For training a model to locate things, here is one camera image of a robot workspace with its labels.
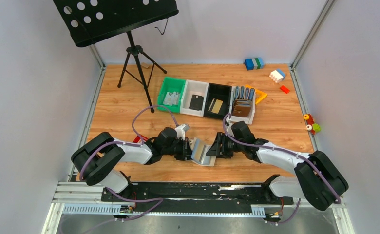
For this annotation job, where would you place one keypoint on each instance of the green plastic bin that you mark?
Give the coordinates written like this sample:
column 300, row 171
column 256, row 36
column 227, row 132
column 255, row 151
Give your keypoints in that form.
column 171, row 85

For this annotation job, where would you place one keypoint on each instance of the black plastic bin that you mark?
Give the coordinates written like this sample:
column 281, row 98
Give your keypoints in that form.
column 221, row 92

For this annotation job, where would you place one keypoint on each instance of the white bin with holders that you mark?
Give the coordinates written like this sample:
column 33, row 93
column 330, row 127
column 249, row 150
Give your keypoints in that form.
column 249, row 118

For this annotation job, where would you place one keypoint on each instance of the blue card holders row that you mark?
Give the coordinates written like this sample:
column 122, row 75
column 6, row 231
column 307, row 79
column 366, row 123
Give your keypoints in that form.
column 244, row 92

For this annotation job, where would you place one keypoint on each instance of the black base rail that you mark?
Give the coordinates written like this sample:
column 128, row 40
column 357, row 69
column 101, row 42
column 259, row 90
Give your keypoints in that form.
column 200, row 198

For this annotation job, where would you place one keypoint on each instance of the colourful toy vehicle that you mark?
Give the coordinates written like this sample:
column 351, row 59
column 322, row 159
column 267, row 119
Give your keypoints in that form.
column 311, row 125

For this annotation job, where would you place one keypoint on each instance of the brown card holder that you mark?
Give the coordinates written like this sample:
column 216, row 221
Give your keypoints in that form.
column 241, row 107

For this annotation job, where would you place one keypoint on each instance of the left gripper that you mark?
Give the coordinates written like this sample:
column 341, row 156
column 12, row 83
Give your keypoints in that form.
column 183, row 149

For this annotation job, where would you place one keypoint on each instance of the blue green toy block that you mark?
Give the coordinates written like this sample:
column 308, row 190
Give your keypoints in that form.
column 254, row 63

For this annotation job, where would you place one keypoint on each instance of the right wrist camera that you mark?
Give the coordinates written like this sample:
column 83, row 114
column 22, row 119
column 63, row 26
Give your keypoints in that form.
column 229, row 122

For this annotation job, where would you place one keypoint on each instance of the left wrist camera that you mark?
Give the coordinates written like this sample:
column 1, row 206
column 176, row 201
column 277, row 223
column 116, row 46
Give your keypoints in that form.
column 181, row 131

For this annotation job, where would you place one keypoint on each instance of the beige card holder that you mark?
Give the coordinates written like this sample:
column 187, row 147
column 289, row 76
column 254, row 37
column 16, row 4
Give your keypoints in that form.
column 199, row 153

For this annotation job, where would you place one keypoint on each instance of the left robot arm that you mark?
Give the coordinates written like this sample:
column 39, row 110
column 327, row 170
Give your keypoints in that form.
column 97, row 159

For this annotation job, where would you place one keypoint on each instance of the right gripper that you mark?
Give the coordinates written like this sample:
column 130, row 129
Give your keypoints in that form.
column 222, row 147

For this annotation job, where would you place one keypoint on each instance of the orange toy frame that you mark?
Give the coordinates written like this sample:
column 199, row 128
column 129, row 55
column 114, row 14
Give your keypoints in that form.
column 260, row 95

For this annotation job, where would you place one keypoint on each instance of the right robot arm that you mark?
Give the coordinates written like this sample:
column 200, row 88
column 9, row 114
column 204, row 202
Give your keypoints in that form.
column 316, row 179

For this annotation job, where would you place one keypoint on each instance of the gold card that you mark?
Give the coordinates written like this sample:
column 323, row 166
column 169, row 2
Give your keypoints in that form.
column 215, row 106

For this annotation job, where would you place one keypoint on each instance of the red toy brick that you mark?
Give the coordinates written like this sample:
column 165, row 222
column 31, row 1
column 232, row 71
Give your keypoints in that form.
column 284, row 89

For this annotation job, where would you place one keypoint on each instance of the black card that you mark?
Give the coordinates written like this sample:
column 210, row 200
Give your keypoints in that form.
column 196, row 102

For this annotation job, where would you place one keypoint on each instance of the black music stand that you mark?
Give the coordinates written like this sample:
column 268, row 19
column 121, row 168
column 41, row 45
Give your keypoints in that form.
column 93, row 21

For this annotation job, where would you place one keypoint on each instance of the red object under arm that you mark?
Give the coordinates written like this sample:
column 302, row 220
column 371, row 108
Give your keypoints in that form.
column 139, row 139

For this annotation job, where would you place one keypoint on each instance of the grey cards in green bin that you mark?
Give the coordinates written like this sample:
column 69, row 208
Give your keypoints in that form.
column 172, row 98

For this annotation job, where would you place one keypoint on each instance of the white blue toy block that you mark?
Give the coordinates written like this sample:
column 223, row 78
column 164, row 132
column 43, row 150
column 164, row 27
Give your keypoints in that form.
column 277, row 75

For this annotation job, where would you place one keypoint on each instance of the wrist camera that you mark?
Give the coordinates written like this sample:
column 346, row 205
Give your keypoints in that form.
column 229, row 122
column 181, row 131

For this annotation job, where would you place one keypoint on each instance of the white plastic bin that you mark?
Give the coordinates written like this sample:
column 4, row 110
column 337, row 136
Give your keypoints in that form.
column 193, row 88

